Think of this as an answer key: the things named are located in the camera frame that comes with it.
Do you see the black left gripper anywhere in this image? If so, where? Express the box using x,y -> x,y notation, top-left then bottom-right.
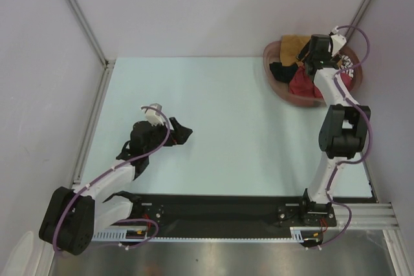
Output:
144,117 -> 191,156

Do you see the red tank top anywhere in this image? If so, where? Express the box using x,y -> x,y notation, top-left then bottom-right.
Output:
289,65 -> 352,103

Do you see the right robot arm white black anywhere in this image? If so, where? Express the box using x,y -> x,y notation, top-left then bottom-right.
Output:
298,33 -> 371,226

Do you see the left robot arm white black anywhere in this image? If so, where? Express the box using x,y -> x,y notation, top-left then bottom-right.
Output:
38,117 -> 193,255

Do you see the black white striped tank top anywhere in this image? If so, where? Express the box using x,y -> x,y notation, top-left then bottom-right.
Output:
337,54 -> 355,79

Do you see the mustard yellow tank top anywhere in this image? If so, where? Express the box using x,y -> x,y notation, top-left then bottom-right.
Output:
279,35 -> 311,66

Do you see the pink translucent laundry basket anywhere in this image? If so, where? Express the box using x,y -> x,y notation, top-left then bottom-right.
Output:
263,39 -> 363,107

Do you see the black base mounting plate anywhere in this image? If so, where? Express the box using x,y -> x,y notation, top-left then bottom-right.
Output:
66,193 -> 378,241

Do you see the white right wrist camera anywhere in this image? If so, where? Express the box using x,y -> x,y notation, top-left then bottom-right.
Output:
329,26 -> 347,57

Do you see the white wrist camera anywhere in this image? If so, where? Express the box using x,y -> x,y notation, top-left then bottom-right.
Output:
141,103 -> 165,126
329,26 -> 347,57

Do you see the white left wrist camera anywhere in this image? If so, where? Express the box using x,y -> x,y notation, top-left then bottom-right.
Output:
141,103 -> 165,126

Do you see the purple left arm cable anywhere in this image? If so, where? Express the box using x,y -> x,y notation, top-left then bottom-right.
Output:
52,105 -> 171,254

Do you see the left aluminium corner post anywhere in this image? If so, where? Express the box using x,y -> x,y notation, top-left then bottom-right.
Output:
48,0 -> 109,65

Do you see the grey slotted cable duct left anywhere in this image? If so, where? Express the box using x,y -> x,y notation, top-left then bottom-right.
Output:
92,228 -> 153,242

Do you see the grey slotted cable duct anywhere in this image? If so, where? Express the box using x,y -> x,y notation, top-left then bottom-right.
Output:
92,228 -> 153,242
290,226 -> 324,243

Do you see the grey slotted cable duct right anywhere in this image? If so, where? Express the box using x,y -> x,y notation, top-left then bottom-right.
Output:
290,226 -> 324,243

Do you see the aluminium frame rail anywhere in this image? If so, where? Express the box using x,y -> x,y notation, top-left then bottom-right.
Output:
347,203 -> 399,230

